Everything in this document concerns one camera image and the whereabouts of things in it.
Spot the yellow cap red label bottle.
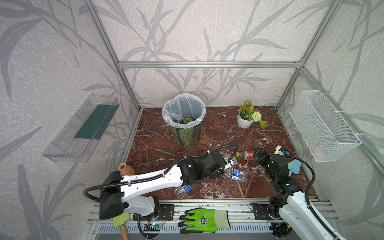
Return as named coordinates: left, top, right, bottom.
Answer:
left=236, top=151, right=255, bottom=161

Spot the blue cap blue label bottle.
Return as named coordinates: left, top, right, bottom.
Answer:
left=225, top=168, right=248, bottom=183

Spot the blue cap pepsi bottle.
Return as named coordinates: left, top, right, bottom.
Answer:
left=176, top=185, right=194, bottom=199

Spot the green label drink bottle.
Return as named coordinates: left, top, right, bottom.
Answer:
left=184, top=118, right=194, bottom=124

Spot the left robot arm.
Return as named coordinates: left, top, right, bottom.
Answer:
left=83, top=147, right=230, bottom=220

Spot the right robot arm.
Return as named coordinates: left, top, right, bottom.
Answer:
left=254, top=146, right=344, bottom=240

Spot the green wood-pattern trash bin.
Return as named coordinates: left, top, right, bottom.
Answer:
left=170, top=123, right=202, bottom=148

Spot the clear plastic bin liner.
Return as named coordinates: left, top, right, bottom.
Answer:
left=162, top=93, right=207, bottom=129

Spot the light blue small shovel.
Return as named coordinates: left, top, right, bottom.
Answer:
left=288, top=160, right=302, bottom=177

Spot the white pot with artificial flowers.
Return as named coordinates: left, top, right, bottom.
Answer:
left=237, top=100, right=269, bottom=129

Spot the green and black work glove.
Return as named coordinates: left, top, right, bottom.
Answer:
left=178, top=208, right=231, bottom=235

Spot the small terracotta pot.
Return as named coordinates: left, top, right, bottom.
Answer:
left=118, top=163, right=136, bottom=176

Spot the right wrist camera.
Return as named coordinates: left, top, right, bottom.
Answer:
left=274, top=146, right=290, bottom=156

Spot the right circuit board with wires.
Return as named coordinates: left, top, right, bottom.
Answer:
left=269, top=223, right=293, bottom=239

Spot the circuit board with wires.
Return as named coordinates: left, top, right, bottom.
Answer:
left=144, top=212, right=167, bottom=232
left=269, top=223, right=293, bottom=239

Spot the white wire mesh basket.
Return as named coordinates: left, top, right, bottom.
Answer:
left=290, top=90, right=362, bottom=163

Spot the left circuit board with wires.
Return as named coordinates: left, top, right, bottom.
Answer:
left=144, top=212, right=167, bottom=232

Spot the clear acrylic wall shelf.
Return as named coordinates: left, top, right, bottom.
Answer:
left=43, top=94, right=120, bottom=163

